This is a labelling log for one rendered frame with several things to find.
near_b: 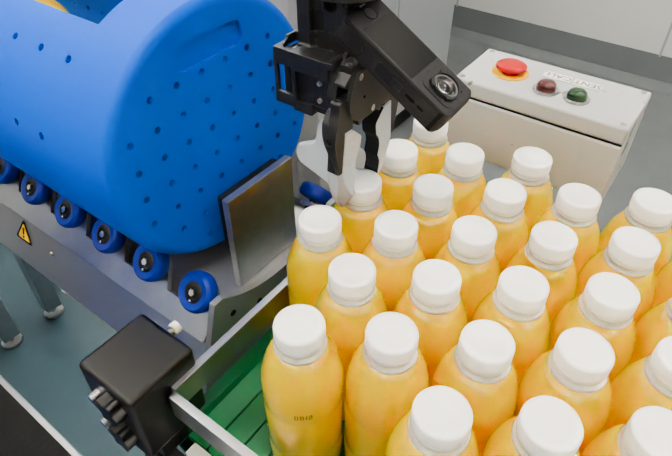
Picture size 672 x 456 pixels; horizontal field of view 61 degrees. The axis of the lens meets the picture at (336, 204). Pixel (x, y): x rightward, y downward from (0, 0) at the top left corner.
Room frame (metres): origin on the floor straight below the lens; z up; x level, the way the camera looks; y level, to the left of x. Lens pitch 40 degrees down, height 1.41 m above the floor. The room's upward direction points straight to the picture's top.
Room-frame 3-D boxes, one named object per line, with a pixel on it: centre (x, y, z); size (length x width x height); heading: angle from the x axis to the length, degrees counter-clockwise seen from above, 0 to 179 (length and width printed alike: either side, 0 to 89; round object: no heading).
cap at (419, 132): (0.54, -0.11, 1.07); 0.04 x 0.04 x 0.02
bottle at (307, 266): (0.38, 0.01, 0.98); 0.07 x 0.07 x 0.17
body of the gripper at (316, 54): (0.45, 0.00, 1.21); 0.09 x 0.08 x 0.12; 54
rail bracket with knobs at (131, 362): (0.29, 0.17, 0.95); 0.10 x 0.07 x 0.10; 144
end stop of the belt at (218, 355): (0.43, 0.02, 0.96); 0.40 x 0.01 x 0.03; 144
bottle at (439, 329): (0.31, -0.08, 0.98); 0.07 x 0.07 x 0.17
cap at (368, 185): (0.43, -0.03, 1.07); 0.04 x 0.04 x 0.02
